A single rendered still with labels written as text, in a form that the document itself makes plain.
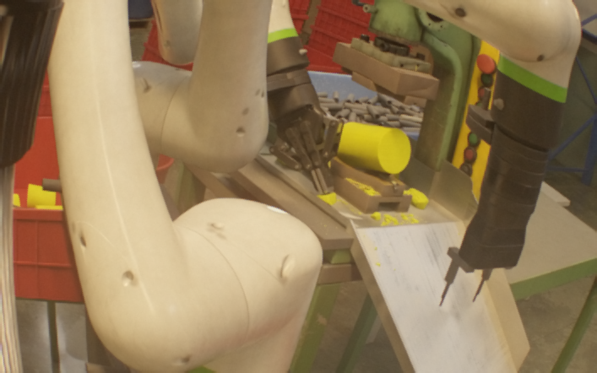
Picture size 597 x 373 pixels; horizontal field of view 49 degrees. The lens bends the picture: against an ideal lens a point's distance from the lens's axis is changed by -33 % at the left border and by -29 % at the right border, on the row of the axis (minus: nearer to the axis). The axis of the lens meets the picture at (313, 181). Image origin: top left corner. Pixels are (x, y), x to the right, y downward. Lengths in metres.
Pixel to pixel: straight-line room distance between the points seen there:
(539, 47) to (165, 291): 0.36
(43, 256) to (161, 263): 0.91
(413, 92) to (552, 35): 0.74
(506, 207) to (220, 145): 0.52
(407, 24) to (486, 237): 0.62
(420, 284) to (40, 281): 0.76
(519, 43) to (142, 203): 0.33
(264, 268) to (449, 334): 0.61
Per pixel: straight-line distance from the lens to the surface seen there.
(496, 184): 0.79
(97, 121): 0.65
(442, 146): 1.50
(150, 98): 1.22
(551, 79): 0.76
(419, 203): 1.45
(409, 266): 1.32
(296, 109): 1.35
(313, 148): 1.36
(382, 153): 1.37
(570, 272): 1.62
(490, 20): 0.63
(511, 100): 0.76
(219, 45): 1.10
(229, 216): 0.77
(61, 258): 1.55
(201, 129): 1.18
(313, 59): 5.58
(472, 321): 1.35
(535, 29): 0.62
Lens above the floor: 1.45
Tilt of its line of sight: 18 degrees down
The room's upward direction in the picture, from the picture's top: 15 degrees clockwise
